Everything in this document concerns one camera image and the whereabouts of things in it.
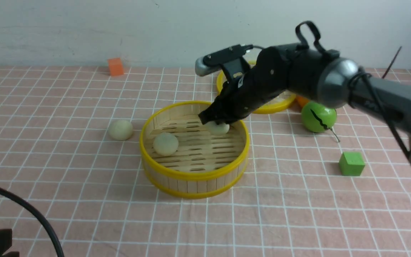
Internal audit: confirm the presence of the orange yellow toy pear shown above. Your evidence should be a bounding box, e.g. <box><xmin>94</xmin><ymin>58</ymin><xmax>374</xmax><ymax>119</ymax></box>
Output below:
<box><xmin>296</xmin><ymin>95</ymin><xmax>310</xmax><ymax>108</ymax></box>

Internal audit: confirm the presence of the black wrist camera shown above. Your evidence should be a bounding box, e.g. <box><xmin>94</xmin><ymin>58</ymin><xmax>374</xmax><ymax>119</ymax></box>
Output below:
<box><xmin>195</xmin><ymin>44</ymin><xmax>254</xmax><ymax>80</ymax></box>

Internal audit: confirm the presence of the yellow bamboo steamer tray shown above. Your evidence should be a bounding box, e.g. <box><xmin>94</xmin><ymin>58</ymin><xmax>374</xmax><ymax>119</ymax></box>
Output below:
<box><xmin>139</xmin><ymin>101</ymin><xmax>250</xmax><ymax>199</ymax></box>

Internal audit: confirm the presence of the white bun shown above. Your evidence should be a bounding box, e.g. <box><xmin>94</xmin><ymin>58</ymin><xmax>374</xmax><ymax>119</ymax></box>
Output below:
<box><xmin>107</xmin><ymin>119</ymin><xmax>133</xmax><ymax>141</ymax></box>
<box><xmin>204</xmin><ymin>121</ymin><xmax>230</xmax><ymax>136</ymax></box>
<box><xmin>153</xmin><ymin>133</ymin><xmax>179</xmax><ymax>157</ymax></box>

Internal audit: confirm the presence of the green cube block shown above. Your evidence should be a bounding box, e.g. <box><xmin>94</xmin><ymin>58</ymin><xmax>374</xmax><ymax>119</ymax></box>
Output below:
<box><xmin>338</xmin><ymin>151</ymin><xmax>366</xmax><ymax>177</ymax></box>

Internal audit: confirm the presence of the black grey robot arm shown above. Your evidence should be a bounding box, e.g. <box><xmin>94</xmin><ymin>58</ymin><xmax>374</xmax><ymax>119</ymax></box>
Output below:
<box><xmin>195</xmin><ymin>21</ymin><xmax>411</xmax><ymax>165</ymax></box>

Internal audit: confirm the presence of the black cable lower left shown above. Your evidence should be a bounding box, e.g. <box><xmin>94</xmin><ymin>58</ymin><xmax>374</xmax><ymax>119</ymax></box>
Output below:
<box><xmin>0</xmin><ymin>181</ymin><xmax>65</xmax><ymax>257</ymax></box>

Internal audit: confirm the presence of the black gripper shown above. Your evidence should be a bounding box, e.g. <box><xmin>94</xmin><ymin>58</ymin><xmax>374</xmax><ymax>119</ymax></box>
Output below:
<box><xmin>198</xmin><ymin>46</ymin><xmax>293</xmax><ymax>124</ymax></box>

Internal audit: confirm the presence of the yellow bamboo steamer lid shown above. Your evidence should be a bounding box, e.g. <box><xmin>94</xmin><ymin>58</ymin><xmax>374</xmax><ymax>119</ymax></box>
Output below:
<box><xmin>217</xmin><ymin>61</ymin><xmax>296</xmax><ymax>117</ymax></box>

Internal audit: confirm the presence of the orange cube block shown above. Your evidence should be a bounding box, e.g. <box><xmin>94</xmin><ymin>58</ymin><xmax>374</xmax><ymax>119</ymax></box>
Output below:
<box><xmin>107</xmin><ymin>57</ymin><xmax>125</xmax><ymax>77</ymax></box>

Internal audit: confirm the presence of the green toy watermelon ball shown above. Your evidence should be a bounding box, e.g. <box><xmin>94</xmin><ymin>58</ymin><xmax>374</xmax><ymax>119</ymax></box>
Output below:
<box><xmin>301</xmin><ymin>101</ymin><xmax>340</xmax><ymax>142</ymax></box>

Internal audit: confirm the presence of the pink checkered tablecloth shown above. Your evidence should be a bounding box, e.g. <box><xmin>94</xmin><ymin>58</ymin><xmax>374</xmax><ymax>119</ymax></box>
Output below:
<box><xmin>0</xmin><ymin>66</ymin><xmax>411</xmax><ymax>257</ymax></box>

